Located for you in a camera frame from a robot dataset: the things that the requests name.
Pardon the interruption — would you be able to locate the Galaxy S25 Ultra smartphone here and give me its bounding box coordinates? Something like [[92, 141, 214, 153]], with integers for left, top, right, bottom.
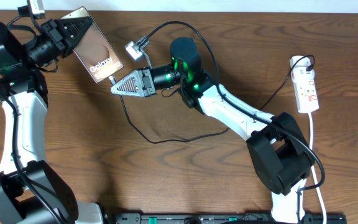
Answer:
[[62, 6, 124, 83]]

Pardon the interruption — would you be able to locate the black USB charging cable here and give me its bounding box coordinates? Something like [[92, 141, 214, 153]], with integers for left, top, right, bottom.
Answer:
[[108, 55, 316, 144]]

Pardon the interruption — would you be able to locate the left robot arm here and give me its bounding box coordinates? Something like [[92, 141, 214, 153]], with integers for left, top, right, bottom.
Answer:
[[0, 16, 104, 223]]

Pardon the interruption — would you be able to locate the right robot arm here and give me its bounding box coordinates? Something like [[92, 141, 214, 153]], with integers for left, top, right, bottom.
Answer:
[[111, 37, 316, 223]]

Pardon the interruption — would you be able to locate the white power strip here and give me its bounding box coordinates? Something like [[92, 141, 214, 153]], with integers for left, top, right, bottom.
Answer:
[[290, 55, 319, 114]]

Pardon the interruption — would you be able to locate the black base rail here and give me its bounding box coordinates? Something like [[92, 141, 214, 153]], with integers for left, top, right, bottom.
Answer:
[[112, 211, 347, 224]]

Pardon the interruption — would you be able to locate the white power strip cord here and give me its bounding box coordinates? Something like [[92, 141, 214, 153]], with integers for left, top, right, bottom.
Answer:
[[308, 113, 328, 224]]

